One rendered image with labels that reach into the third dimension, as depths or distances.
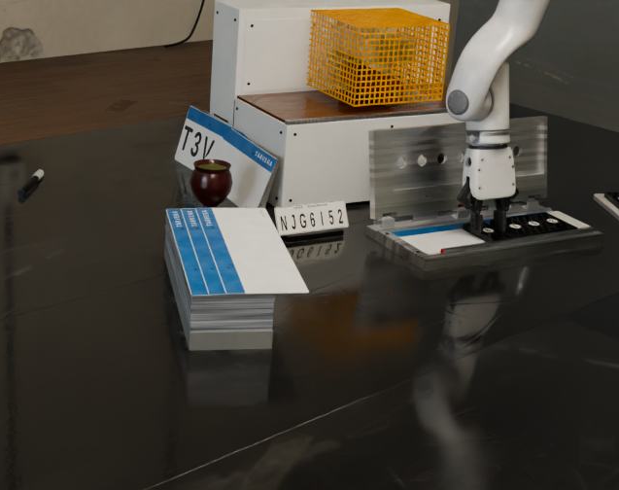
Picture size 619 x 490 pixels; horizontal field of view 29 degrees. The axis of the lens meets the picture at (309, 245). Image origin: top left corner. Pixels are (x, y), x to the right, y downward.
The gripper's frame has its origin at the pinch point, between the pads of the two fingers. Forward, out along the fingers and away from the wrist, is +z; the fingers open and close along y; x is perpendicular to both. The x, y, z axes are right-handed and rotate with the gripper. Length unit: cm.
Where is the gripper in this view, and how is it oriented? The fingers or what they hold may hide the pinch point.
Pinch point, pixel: (488, 223)
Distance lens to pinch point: 242.8
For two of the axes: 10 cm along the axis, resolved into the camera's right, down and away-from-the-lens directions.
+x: -5.0, -1.3, 8.5
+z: 0.3, 9.8, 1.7
